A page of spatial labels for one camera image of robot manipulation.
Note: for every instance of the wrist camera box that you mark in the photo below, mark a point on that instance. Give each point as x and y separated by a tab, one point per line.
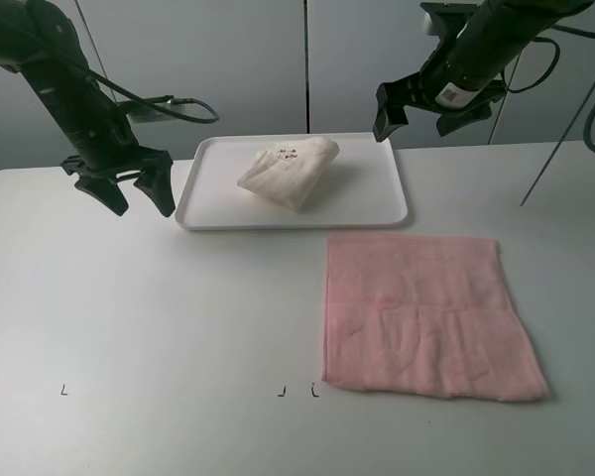
138	113
445	20

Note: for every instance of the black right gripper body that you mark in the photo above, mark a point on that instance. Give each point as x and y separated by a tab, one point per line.
460	74

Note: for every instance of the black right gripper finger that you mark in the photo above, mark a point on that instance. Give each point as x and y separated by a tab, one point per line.
449	123
391	114

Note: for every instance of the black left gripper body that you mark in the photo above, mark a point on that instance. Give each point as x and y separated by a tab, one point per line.
106	147

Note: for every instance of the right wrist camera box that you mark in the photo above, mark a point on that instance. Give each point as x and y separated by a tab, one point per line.
445	20

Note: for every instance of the cream white towel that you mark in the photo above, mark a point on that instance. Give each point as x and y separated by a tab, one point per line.
286	173

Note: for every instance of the pink towel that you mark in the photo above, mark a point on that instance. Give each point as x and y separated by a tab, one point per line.
425	315

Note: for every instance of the white rectangular plastic tray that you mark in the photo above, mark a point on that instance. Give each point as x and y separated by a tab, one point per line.
361	189

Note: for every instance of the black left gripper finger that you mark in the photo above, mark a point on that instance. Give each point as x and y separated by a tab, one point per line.
104	191
154	181

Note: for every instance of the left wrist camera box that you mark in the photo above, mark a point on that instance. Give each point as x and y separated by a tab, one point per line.
138	113

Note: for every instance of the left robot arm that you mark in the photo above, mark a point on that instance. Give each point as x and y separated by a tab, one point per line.
38	41

